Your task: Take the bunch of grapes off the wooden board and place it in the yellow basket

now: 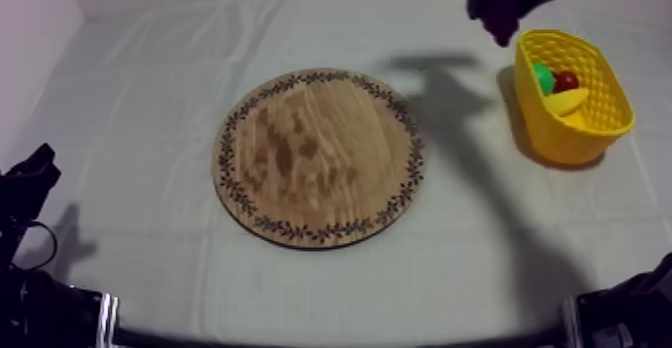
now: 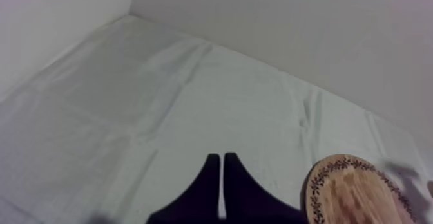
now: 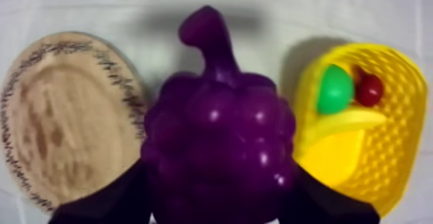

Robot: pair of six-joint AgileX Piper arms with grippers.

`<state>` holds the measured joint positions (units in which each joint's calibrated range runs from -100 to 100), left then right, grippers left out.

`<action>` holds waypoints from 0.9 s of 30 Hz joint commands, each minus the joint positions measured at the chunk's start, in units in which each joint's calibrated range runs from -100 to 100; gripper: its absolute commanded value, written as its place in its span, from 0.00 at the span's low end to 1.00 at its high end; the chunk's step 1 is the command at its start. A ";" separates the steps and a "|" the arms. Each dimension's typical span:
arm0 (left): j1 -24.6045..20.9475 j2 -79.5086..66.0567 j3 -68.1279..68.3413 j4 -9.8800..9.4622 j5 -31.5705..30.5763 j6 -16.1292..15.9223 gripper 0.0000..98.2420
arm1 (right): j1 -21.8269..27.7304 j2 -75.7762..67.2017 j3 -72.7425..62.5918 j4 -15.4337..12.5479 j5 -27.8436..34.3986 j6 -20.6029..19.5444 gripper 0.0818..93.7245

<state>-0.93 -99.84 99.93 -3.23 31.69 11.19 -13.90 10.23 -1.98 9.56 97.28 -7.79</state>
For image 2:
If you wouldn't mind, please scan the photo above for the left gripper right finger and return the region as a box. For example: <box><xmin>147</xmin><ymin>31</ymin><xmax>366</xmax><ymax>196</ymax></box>
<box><xmin>223</xmin><ymin>152</ymin><xmax>309</xmax><ymax>224</ymax></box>

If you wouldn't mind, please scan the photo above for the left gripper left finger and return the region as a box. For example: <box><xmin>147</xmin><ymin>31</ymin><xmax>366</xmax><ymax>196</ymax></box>
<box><xmin>146</xmin><ymin>153</ymin><xmax>222</xmax><ymax>224</ymax></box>

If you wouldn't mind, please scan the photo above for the round wooden board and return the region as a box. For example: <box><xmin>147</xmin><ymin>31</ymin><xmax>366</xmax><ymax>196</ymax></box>
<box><xmin>304</xmin><ymin>154</ymin><xmax>426</xmax><ymax>224</ymax></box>

